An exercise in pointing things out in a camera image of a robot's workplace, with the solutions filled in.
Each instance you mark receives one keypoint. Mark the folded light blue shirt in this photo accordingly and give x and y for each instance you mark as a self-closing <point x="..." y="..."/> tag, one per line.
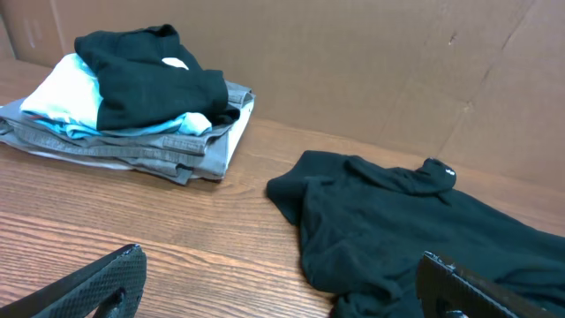
<point x="68" y="100"/>

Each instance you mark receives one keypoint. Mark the folded black shirt on pile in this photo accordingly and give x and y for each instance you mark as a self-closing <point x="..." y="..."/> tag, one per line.
<point x="147" y="77"/>

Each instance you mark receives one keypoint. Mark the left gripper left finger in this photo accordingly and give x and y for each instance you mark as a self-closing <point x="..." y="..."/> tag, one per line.
<point x="112" y="286"/>

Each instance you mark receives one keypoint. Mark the black t-shirt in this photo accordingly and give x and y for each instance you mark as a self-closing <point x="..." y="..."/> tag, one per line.
<point x="363" y="229"/>

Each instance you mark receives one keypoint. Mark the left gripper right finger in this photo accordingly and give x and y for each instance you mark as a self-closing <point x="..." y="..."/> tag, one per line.
<point x="446" y="289"/>

